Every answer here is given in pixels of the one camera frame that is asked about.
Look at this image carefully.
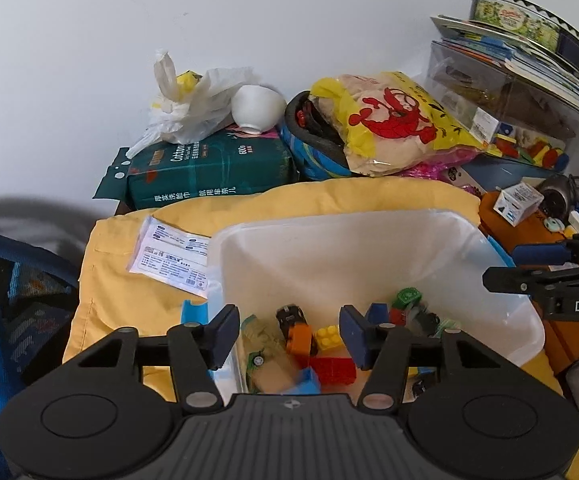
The red long building brick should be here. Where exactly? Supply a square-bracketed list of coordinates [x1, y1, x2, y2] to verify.
[306, 356, 357, 387]

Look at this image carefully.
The yellow quilted blanket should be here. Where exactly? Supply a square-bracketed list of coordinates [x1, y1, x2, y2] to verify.
[65, 177, 479, 359]

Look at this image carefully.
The stack of children books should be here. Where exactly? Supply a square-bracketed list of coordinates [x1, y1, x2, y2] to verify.
[431, 15, 579, 110]

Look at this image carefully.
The orange building block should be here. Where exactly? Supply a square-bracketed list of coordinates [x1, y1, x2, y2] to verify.
[286, 323, 319, 356]

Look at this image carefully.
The dark green tissue pack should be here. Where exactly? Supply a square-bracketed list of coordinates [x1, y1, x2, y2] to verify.
[94, 127, 299, 210]

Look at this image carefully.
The white wipes packet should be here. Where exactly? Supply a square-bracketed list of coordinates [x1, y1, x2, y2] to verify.
[128, 216, 210, 299]

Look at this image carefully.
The white plastic storage bin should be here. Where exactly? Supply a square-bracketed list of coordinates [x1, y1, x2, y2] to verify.
[206, 208, 545, 406]

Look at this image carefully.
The green toy race car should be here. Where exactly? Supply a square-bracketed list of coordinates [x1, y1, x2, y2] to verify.
[390, 287, 423, 311]

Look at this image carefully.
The black toy car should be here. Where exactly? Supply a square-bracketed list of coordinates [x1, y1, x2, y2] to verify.
[409, 311, 440, 337]

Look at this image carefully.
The blue baby stroller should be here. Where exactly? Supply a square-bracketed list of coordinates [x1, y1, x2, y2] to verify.
[0, 235, 80, 479]

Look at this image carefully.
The orange cardboard box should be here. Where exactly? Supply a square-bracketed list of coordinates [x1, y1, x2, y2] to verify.
[479, 192, 579, 373]

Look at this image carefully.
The blue hollow building block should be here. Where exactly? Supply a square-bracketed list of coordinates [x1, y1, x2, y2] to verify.
[283, 367, 321, 396]

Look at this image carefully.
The yellow small building brick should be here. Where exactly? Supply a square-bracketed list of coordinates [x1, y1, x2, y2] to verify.
[314, 325, 344, 352]

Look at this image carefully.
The white plastic bag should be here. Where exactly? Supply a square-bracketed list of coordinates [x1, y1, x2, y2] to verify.
[126, 50, 260, 159]

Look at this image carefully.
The round cookie tin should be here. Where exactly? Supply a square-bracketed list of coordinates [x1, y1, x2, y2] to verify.
[469, 0, 579, 78]

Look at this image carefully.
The olive toy vehicle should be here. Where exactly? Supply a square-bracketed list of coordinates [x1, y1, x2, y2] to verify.
[240, 315, 299, 394]

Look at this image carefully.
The white small carton box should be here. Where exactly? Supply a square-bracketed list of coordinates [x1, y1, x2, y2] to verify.
[493, 182, 544, 226]

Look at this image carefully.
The black hair dryer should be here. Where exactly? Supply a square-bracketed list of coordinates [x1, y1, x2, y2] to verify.
[537, 174, 579, 221]

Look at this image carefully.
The light blue building block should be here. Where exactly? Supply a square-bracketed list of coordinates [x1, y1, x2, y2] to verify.
[365, 302, 389, 325]

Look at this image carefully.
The yellow red snack bag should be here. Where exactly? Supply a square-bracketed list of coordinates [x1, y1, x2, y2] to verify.
[309, 72, 486, 177]

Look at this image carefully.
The white ceramic bowl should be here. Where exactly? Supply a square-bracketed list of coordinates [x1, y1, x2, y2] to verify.
[231, 84, 286, 134]

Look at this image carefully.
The clear plastic toy box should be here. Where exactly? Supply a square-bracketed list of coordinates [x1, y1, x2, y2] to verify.
[425, 41, 579, 171]

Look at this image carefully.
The blue black helmet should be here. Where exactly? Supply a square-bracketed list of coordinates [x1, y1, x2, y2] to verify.
[280, 90, 352, 181]

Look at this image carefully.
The dark striped toy car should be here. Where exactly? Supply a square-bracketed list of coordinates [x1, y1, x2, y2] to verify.
[275, 304, 307, 340]

